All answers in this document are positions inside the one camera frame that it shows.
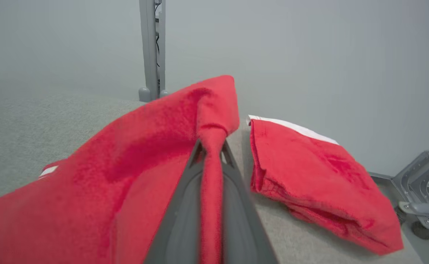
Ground red basketball jersey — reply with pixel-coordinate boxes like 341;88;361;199
0;75;241;264

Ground grey metal wheeled frame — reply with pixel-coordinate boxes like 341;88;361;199
392;137;429;241

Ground grey partition post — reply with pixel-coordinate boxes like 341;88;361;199
138;0;169;103

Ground grey floor rail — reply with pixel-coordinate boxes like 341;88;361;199
369;172;429;192

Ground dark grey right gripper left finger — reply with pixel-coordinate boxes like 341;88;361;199
143;139;204;264

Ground red shorts with white hem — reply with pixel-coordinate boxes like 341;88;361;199
248;114;405;256

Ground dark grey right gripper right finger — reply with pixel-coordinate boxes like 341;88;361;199
220;140;279;264

